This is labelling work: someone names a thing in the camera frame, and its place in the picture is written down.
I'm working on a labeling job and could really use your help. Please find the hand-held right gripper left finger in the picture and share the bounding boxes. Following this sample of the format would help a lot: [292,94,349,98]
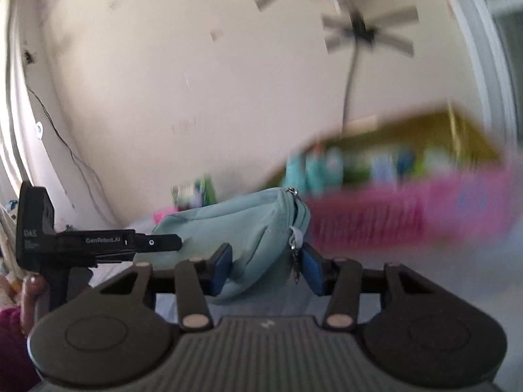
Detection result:
[98,243,233,331]

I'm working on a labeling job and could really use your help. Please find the thin grey wall cable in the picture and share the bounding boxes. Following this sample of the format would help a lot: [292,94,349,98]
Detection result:
[341,49,361,135]

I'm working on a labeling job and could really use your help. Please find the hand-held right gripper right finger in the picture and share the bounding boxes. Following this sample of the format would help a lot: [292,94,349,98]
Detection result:
[301,243,436,331]

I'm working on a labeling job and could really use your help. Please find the person's left hand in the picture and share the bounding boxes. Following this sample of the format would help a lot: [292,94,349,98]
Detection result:
[20,274,52,333]

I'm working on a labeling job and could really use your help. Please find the green packet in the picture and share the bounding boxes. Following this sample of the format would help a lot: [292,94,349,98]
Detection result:
[172,173,216,213]

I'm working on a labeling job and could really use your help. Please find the printed cloth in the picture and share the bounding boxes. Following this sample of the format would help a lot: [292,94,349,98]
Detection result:
[0,200,21,307]

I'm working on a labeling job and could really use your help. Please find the pink cardboard box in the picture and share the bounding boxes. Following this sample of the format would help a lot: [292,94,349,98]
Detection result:
[261,100,523,250]

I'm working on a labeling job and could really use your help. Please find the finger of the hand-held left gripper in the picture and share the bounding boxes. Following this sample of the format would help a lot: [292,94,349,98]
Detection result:
[135,234,183,254]

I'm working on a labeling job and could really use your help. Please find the maroon clothing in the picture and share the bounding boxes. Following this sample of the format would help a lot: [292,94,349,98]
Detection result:
[0,308,42,392]

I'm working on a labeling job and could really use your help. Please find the thin black wall cable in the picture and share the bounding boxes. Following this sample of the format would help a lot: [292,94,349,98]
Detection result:
[24,49,121,229]

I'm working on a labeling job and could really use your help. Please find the pale teal zip pouch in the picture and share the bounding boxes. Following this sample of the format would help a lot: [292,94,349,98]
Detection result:
[134,187,311,305]

